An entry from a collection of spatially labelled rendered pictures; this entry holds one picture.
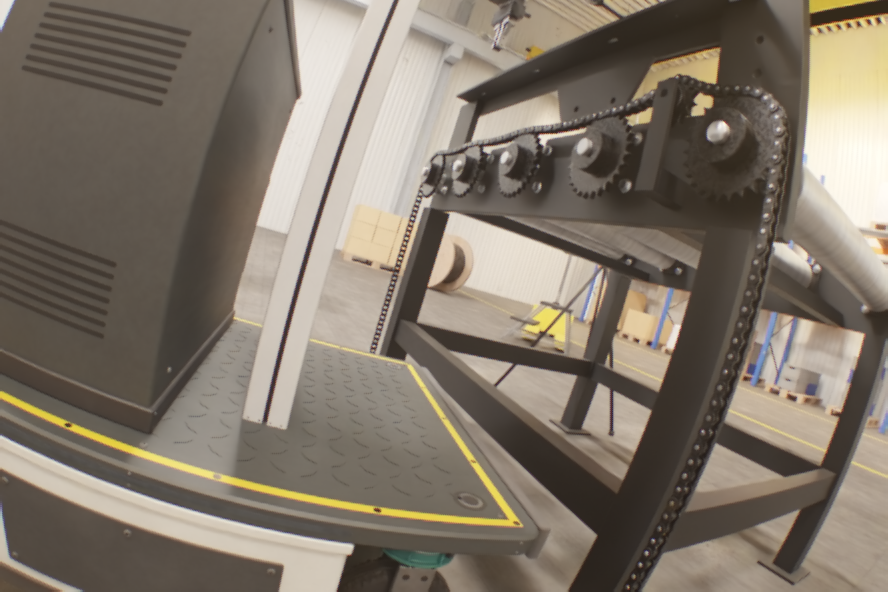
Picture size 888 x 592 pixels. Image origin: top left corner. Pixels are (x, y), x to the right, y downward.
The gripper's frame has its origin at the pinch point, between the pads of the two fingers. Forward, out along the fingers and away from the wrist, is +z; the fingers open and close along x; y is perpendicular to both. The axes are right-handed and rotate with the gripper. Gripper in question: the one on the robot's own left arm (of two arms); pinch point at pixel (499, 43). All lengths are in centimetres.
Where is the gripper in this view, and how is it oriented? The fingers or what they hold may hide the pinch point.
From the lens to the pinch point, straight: 149.5
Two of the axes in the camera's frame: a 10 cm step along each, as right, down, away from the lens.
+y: 8.8, 2.7, 3.8
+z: -3.0, 9.6, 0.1
